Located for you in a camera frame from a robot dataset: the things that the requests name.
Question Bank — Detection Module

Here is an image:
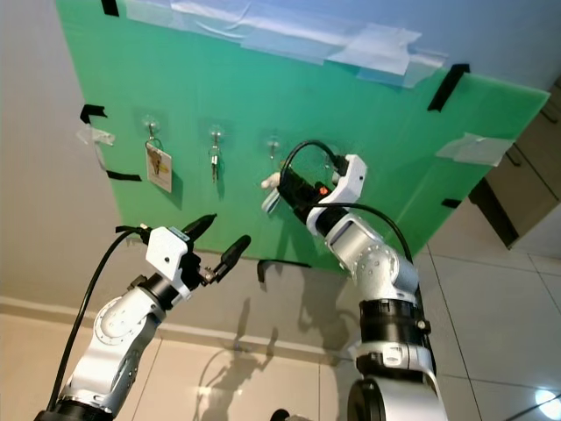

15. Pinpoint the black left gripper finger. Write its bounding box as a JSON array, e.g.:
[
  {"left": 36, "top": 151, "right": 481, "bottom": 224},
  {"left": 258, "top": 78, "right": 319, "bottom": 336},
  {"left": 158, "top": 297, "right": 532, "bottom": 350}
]
[
  {"left": 215, "top": 234, "right": 252, "bottom": 273},
  {"left": 180, "top": 213, "right": 218, "bottom": 239}
]

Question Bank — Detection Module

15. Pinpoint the keyring with pink figure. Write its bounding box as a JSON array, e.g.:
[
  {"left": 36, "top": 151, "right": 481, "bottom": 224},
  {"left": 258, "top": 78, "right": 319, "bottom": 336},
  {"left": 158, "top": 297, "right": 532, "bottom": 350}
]
[{"left": 259, "top": 162, "right": 292, "bottom": 215}]

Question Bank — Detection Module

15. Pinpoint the peeling bent black tape strip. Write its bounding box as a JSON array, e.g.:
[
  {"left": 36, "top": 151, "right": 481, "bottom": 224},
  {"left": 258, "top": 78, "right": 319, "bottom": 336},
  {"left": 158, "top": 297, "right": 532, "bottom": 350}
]
[{"left": 258, "top": 258, "right": 312, "bottom": 283}]

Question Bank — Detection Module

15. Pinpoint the plain metal key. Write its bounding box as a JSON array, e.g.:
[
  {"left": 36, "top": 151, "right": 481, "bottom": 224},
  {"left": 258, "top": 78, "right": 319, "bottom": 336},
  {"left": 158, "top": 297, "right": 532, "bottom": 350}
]
[{"left": 209, "top": 145, "right": 222, "bottom": 182}]

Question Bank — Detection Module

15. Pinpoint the green corrugated plastic board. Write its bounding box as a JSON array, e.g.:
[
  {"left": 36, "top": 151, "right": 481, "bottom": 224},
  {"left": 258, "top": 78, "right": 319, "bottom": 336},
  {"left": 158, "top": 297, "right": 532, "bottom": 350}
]
[{"left": 54, "top": 0, "right": 551, "bottom": 275}]

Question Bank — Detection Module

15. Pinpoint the crumpled white tape piece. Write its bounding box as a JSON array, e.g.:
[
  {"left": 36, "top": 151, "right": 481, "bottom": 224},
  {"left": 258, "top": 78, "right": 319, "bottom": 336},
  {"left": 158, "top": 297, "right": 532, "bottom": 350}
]
[{"left": 76, "top": 125, "right": 115, "bottom": 147}]

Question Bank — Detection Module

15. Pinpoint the wide clear tape patch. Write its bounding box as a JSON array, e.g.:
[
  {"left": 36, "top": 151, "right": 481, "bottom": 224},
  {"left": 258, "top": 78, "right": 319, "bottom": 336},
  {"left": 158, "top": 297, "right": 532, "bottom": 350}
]
[{"left": 326, "top": 24, "right": 423, "bottom": 76}]

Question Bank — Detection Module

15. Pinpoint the curled black tape piece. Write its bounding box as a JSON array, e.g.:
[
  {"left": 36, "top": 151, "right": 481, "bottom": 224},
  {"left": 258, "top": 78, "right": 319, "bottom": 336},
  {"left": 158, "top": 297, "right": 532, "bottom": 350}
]
[{"left": 80, "top": 103, "right": 108, "bottom": 125}]

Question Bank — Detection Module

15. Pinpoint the long clear tape strip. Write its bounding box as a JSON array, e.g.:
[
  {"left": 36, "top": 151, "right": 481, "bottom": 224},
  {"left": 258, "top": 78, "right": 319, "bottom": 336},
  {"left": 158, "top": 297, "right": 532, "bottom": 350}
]
[{"left": 123, "top": 0, "right": 448, "bottom": 89}]

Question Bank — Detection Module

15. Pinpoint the clear tape piece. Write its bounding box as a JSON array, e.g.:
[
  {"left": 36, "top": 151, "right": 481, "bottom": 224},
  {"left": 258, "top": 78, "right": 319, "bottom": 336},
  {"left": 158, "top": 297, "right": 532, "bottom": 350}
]
[{"left": 436, "top": 133, "right": 516, "bottom": 168}]

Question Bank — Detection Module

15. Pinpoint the slanted black tape strip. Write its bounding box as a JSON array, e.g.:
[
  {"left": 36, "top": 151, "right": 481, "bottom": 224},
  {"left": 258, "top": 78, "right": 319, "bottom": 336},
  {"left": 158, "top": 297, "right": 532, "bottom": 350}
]
[{"left": 427, "top": 63, "right": 472, "bottom": 112}]

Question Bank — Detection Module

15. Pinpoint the brown cabinet with black base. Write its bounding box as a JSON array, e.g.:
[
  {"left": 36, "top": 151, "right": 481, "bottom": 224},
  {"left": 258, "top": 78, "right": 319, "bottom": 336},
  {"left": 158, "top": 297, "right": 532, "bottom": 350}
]
[{"left": 469, "top": 75, "right": 561, "bottom": 249}]

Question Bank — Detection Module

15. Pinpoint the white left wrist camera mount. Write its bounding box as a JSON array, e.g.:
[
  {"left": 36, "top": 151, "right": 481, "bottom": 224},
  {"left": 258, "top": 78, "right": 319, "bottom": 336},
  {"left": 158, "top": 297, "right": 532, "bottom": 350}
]
[{"left": 145, "top": 226, "right": 192, "bottom": 286}]

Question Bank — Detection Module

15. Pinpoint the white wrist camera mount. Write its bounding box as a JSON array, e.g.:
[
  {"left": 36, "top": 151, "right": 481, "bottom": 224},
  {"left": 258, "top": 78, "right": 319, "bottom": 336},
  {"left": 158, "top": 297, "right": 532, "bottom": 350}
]
[
  {"left": 145, "top": 226, "right": 192, "bottom": 286},
  {"left": 326, "top": 154, "right": 367, "bottom": 208}
]

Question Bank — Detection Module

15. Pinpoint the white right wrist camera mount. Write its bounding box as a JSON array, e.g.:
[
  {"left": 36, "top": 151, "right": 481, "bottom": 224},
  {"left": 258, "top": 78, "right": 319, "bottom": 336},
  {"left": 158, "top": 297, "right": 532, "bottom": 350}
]
[{"left": 326, "top": 154, "right": 367, "bottom": 208}]

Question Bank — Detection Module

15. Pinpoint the key ring with white card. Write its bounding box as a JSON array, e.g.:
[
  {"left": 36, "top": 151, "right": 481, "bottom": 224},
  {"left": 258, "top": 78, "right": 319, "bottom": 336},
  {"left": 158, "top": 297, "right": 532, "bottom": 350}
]
[{"left": 145, "top": 140, "right": 174, "bottom": 194}]

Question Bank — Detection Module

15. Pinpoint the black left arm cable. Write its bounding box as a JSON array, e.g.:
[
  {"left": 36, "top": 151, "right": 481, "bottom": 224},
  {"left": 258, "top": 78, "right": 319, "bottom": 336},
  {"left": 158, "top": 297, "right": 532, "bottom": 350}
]
[{"left": 46, "top": 225, "right": 152, "bottom": 409}]

